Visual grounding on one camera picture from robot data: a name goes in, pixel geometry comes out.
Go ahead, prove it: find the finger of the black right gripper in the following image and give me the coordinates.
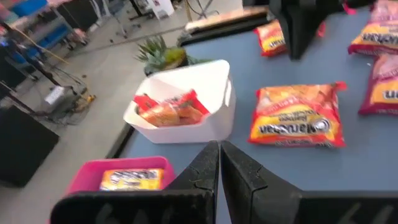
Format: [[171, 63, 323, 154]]
[[267, 0, 346, 60]]

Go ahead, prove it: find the potted green succulent plant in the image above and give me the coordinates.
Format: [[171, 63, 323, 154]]
[[135, 34, 212, 77]]

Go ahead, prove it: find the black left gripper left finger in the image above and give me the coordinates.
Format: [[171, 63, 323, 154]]
[[49, 139, 220, 224]]

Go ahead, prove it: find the white sign board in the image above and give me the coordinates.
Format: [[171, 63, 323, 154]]
[[146, 0, 175, 20]]

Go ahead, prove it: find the shelf with blue bins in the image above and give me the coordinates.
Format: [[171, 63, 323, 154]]
[[0, 0, 75, 63]]

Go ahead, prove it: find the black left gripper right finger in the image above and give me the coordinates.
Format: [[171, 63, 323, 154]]
[[220, 139, 398, 224]]

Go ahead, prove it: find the pink plastic bin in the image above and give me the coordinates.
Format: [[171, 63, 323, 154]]
[[63, 156, 177, 197]]

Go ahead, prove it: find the small red tag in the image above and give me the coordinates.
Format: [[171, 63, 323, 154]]
[[341, 0, 358, 16]]

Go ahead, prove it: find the plain black floor mat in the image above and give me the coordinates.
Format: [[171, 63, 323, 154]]
[[0, 105, 60, 189]]

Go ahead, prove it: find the wire frame cart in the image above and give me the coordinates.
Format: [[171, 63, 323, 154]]
[[40, 67, 97, 125]]

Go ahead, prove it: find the red Maruchan ramen pack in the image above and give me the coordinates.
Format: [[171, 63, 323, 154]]
[[347, 0, 398, 56], [358, 53, 398, 116]]

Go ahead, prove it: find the white plastic bin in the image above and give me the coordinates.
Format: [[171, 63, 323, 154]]
[[123, 59, 237, 144]]

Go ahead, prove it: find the orange Maruchan ramen pack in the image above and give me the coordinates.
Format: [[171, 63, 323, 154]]
[[253, 19, 327, 58], [248, 81, 348, 149], [132, 89, 211, 128]]

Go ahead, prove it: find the yellow ramen packet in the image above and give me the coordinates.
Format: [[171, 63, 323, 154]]
[[99, 168, 165, 192]]

